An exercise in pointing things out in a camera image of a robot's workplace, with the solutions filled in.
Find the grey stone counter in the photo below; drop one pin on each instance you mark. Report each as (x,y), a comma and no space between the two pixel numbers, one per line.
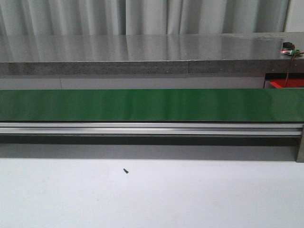
(148,54)

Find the green conveyor belt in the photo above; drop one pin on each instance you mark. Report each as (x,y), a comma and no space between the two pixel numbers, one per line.
(159,105)

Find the red plastic tray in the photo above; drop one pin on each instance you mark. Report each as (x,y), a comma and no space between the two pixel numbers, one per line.
(292,83)

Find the small green circuit board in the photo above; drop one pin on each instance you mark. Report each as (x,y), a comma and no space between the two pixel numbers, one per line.
(288,48)

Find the grey curtain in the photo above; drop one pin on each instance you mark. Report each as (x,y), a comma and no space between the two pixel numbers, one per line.
(152,17)

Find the aluminium conveyor frame rail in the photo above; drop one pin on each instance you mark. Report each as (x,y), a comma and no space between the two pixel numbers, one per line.
(165,141)

